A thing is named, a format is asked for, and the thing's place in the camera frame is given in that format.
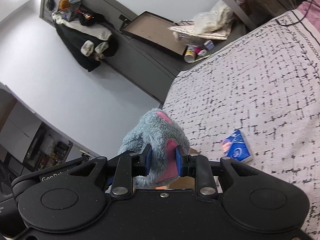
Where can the blue tissue packet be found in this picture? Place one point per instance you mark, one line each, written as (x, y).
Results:
(236, 147)

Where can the small white and pink item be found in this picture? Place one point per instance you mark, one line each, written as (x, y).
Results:
(201, 52)

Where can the yellow can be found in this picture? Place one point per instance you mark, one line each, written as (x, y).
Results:
(190, 53)

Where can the black picture frame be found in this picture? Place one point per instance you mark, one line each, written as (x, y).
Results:
(152, 30)

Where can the grey door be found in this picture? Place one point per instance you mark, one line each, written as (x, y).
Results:
(140, 62)

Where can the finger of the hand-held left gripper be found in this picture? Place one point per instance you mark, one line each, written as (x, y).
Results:
(109, 182)

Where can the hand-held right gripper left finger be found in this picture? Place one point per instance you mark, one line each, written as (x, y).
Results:
(148, 156)

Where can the patterned tote bag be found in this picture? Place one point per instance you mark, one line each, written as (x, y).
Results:
(200, 31)

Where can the white plastic bag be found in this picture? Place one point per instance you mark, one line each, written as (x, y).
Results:
(212, 17)

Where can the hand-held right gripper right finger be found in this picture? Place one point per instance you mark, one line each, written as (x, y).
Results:
(178, 158)

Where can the white cabinet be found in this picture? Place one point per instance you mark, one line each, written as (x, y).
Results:
(22, 140)

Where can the small purple box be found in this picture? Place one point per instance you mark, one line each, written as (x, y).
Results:
(208, 45)

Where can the blue and pink fluffy plush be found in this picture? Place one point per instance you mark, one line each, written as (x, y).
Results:
(160, 132)

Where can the pink bed sheet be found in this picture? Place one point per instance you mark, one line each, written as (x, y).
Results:
(312, 12)

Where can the black coat with white cuffs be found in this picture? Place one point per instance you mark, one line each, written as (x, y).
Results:
(75, 42)

